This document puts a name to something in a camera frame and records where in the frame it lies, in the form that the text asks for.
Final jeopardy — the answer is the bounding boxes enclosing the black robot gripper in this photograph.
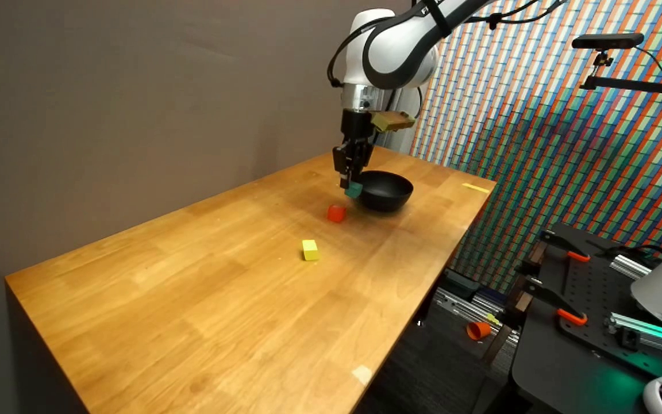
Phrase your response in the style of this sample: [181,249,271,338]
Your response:
[334,111,376,189]

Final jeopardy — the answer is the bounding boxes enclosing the green block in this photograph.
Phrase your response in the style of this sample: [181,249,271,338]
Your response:
[345,181,364,199]

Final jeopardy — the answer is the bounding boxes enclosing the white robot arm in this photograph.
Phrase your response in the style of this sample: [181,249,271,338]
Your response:
[326,0,488,193]

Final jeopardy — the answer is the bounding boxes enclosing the black bowl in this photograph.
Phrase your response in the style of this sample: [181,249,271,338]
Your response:
[357,170,414,215]

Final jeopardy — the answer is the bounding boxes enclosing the orange block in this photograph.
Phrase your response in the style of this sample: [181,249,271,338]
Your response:
[326,204,348,224]

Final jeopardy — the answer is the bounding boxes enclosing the yellow block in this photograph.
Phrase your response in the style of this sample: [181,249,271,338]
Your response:
[302,239,321,262]

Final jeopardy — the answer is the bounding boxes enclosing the yellow tape strip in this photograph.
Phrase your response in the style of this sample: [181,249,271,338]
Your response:
[462,181,492,196]

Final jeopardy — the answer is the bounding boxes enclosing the orange plastic cup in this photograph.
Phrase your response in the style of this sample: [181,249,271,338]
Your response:
[464,320,492,340]

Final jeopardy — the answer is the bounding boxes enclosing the black perforated side table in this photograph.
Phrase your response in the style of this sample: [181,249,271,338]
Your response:
[510,226,662,414]

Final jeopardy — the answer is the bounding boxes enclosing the upper orange-handled clamp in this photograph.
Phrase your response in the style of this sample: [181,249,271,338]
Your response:
[539,231,591,262]

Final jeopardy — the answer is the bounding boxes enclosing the orange-handled clamp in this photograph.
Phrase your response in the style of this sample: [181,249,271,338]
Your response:
[539,231,591,262]
[524,279,589,327]

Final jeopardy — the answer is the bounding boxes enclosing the lower orange-handled clamp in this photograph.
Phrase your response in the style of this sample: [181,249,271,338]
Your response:
[524,279,589,327]

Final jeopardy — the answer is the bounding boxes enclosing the black camera on boom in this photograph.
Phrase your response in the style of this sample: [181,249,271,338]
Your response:
[572,33,645,51]

